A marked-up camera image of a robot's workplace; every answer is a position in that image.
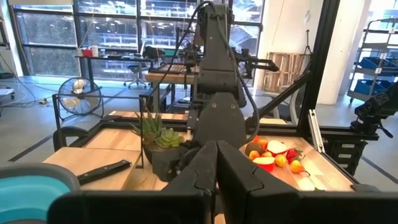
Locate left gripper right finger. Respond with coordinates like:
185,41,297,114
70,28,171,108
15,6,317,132
216,140,398,224

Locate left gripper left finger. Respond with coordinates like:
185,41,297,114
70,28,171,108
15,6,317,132
48,139,218,224

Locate black handled kitchen knife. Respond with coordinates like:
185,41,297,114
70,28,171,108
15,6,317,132
76,159,132,185

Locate blue collapsible bowl grey rim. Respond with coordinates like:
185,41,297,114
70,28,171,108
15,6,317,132
0,161,81,224

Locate yellow orange toy fruit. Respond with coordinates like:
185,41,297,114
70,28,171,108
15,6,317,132
274,154,288,169

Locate potted succulent plant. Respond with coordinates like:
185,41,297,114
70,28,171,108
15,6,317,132
129,109,189,166

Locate orange yellow toy pear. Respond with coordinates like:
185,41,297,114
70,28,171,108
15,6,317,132
289,159,312,177

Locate black table edge clip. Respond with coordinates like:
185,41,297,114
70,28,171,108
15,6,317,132
350,183,386,193

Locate black drawer box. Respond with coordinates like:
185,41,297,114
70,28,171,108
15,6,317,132
328,139,365,177

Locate wooden cutting board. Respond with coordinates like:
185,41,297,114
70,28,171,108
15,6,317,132
42,146,143,192

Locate brown toy kiwi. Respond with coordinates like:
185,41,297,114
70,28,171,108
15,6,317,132
244,142,265,157

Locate black office chair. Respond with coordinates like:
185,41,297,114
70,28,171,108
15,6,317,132
123,42,150,90

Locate white grey office chair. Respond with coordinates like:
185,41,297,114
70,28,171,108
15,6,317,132
275,83,308,126

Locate black floor fan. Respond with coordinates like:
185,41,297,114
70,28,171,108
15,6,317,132
57,77,104,121

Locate long black desk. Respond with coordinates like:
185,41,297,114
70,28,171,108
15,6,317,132
74,53,156,91

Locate wooden pallet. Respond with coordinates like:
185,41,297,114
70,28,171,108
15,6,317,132
262,52,309,93

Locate shelf cart blue bins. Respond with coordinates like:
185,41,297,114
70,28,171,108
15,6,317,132
346,17,398,106

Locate black tripod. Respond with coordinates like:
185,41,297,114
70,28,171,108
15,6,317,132
300,29,314,65

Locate silver metal bracket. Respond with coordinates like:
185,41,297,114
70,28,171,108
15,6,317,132
307,108,326,154

